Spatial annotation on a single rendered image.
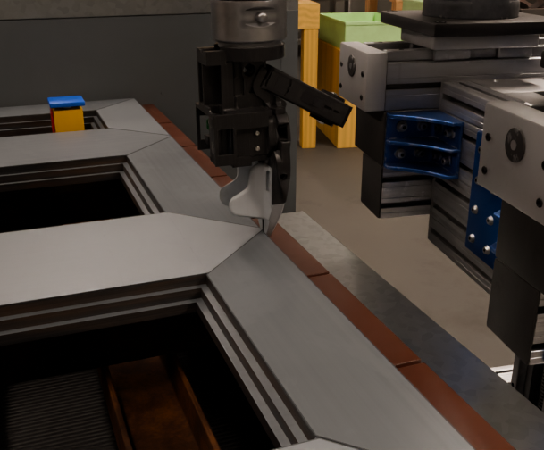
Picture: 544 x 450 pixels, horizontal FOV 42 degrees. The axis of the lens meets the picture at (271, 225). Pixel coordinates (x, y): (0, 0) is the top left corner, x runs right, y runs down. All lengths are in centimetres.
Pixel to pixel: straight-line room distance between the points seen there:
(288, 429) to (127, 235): 36
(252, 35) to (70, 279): 29
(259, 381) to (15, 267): 30
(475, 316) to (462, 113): 144
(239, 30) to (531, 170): 30
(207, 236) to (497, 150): 32
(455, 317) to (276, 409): 194
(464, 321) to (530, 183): 173
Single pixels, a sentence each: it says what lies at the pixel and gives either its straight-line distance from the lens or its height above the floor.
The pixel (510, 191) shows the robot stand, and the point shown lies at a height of 92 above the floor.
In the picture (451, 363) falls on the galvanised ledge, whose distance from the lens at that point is 89.
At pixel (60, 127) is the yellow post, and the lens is 132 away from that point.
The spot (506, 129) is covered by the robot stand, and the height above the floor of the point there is 97.
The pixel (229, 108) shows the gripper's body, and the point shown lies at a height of 99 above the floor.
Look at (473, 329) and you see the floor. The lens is 239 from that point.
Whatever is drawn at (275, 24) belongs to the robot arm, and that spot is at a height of 107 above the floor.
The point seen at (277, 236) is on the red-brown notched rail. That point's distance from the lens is 84.
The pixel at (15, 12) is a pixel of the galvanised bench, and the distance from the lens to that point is 151.
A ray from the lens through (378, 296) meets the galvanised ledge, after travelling 102.
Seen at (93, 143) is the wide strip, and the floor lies 85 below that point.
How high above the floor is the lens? 115
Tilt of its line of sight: 22 degrees down
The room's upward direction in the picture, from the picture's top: straight up
